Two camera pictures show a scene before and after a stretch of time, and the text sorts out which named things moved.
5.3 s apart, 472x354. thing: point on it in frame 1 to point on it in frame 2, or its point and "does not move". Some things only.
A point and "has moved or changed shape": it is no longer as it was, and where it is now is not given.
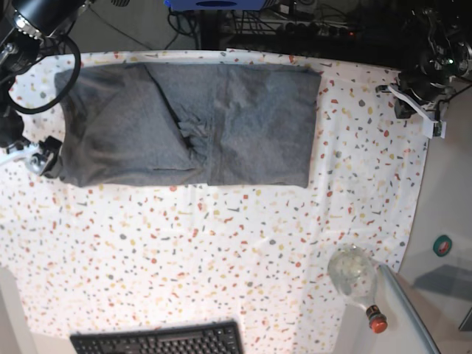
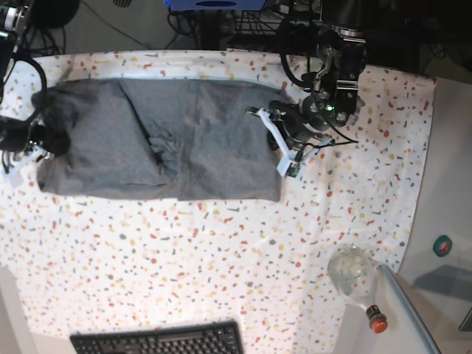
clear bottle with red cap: x=353 y=270 does not move
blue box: x=216 y=4 does not move
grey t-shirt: x=195 y=124 has moved or changed shape
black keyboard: x=214 y=338 does not move
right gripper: x=424 y=93 to x=295 y=130
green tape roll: x=442 y=245 does not move
